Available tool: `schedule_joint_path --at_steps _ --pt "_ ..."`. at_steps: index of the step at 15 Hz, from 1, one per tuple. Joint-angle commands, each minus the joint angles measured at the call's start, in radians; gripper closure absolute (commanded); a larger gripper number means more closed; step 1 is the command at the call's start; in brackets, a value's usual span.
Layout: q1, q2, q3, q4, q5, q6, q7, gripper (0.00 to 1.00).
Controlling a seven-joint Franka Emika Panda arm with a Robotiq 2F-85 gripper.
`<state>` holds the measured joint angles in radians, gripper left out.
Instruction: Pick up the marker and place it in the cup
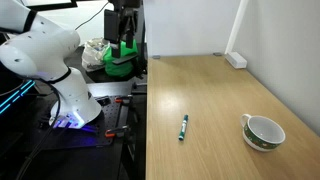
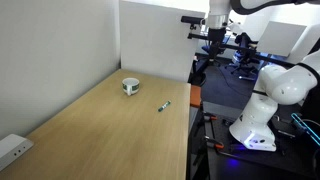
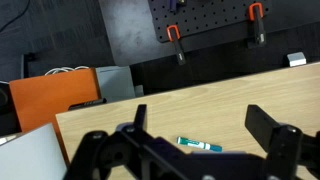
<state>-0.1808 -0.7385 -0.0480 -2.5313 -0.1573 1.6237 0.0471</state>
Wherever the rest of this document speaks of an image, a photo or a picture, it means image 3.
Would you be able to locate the orange black clamp left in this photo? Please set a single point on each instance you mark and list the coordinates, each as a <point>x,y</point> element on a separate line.
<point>174,36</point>

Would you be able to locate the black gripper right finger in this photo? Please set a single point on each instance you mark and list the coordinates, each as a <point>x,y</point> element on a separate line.
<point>260,125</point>

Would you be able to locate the orange black clamp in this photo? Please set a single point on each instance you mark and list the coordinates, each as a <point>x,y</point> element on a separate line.
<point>174,36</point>
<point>256,14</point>

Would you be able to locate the green white marker pen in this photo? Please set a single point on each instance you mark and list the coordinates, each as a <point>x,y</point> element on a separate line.
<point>198,144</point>

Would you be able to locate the small grey block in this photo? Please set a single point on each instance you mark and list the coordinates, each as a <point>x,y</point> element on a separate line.
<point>296,59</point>

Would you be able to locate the grey box beside table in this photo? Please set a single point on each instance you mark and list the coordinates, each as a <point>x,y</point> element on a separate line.
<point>116,84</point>

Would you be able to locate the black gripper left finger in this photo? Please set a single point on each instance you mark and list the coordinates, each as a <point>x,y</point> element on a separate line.
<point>140,120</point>

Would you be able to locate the orange box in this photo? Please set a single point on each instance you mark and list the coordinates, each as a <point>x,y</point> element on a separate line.
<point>38,100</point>

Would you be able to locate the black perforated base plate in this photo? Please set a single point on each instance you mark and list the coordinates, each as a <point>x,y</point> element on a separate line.
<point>189,17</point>

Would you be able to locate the orange black clamp right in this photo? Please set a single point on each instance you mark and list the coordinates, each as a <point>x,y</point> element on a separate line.
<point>256,14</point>

